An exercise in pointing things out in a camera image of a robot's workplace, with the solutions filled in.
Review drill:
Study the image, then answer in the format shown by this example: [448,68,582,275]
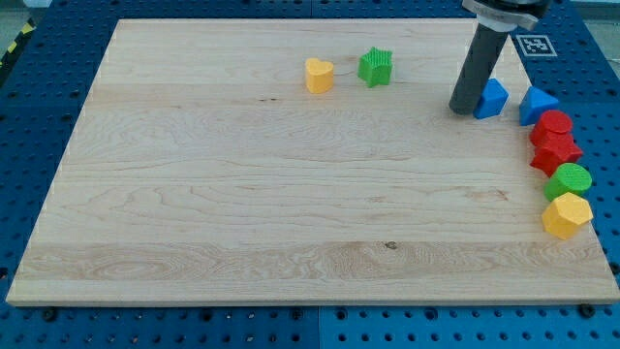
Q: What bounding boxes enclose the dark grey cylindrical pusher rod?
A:
[449,24,509,115]

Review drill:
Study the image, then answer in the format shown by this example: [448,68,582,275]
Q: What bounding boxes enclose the grey robot end flange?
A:
[461,0,551,32]

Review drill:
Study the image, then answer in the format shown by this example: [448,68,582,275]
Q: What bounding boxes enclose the blue cube block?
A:
[473,79,510,119]

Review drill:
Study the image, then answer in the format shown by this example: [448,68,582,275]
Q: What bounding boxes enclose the white fiducial marker tag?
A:
[515,35,557,57]

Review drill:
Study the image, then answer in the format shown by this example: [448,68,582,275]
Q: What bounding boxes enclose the blue triangle block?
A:
[519,86,559,126]

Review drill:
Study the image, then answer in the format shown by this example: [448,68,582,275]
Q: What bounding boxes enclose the red cylinder block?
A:
[529,110,573,146]

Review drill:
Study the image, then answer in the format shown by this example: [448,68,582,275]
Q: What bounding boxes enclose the green star block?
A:
[357,47,393,87]

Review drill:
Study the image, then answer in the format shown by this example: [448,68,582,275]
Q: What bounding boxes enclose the red star block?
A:
[530,135,584,177]

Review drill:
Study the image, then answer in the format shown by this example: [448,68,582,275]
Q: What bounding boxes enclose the green cylinder block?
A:
[543,163,593,202]

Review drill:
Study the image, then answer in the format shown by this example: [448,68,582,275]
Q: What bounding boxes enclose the yellow heart block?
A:
[305,57,334,94]

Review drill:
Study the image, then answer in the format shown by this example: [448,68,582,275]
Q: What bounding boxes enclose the yellow hexagon block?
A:
[542,192,594,239]

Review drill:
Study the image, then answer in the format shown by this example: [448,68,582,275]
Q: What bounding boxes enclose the wooden board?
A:
[7,18,619,306]

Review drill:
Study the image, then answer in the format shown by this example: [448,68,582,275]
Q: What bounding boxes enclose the black yellow hazard tape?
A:
[1,17,37,85]

